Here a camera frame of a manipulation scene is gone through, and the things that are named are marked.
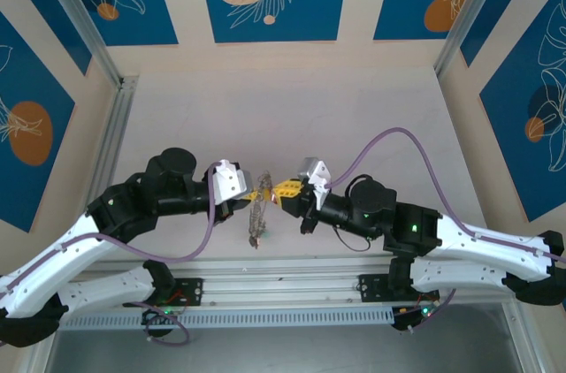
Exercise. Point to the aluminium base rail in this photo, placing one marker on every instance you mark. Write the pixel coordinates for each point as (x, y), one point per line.
(274, 278)

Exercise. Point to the circuit board with green led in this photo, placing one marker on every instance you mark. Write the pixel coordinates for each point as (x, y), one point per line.
(420, 313)
(157, 316)

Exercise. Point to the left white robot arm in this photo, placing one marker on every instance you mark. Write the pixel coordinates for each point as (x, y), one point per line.
(53, 253)

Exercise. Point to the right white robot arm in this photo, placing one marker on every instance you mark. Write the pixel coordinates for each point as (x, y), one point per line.
(486, 240)

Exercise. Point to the aluminium frame post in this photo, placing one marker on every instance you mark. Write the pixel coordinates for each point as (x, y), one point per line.
(84, 19)
(464, 15)

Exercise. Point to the aluminium side rail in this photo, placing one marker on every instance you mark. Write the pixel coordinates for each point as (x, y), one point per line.
(117, 125)

